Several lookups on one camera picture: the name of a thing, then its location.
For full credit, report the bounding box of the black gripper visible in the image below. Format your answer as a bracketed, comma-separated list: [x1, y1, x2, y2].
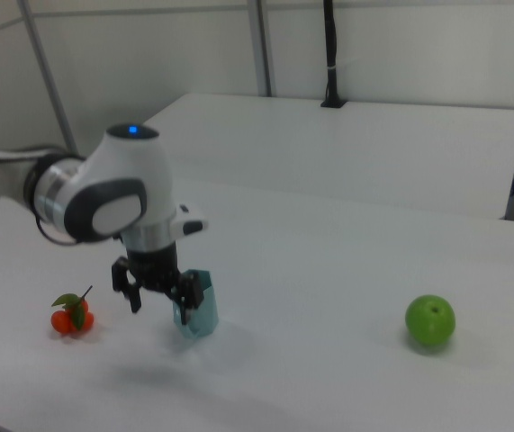
[111, 242, 206, 327]

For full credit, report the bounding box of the teal hexagonal plastic mug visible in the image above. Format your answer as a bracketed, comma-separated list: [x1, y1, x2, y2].
[172, 268, 220, 339]

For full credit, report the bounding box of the small oranges cluster with leaves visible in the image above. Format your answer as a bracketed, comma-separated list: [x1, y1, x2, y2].
[50, 284, 95, 337]

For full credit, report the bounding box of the green toy apple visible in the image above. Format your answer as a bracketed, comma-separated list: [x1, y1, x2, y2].
[404, 294, 457, 347]

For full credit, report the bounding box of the aluminium partition corner post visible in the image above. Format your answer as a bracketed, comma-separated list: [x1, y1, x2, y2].
[16, 0, 79, 154]

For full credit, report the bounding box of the black pole with base plate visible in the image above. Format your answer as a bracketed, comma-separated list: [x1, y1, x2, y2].
[320, 0, 347, 110]

